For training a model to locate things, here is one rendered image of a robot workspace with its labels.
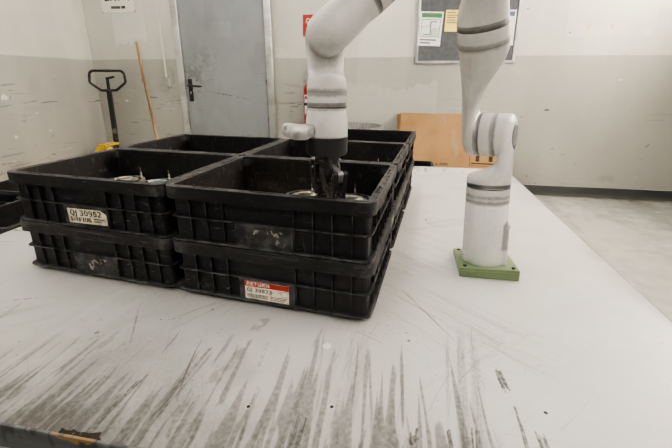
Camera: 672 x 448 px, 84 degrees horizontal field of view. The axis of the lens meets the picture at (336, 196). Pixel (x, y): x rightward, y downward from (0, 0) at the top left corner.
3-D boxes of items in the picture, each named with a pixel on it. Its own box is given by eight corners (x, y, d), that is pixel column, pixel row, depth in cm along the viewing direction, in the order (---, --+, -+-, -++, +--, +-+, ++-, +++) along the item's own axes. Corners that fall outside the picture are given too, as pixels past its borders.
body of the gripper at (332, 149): (355, 134, 65) (354, 186, 68) (337, 128, 73) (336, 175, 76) (315, 136, 63) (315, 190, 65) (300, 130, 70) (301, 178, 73)
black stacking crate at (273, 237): (394, 213, 90) (396, 166, 86) (372, 271, 63) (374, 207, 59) (245, 199, 100) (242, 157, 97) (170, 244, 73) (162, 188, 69)
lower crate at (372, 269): (393, 254, 93) (395, 209, 90) (371, 328, 66) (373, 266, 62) (248, 237, 104) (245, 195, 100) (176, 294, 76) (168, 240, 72)
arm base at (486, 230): (499, 253, 90) (505, 183, 87) (508, 268, 82) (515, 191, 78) (459, 250, 92) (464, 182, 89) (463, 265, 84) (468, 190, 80)
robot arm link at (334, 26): (298, 27, 57) (367, -38, 56) (296, 34, 66) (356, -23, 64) (328, 64, 59) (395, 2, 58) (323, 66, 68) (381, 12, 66)
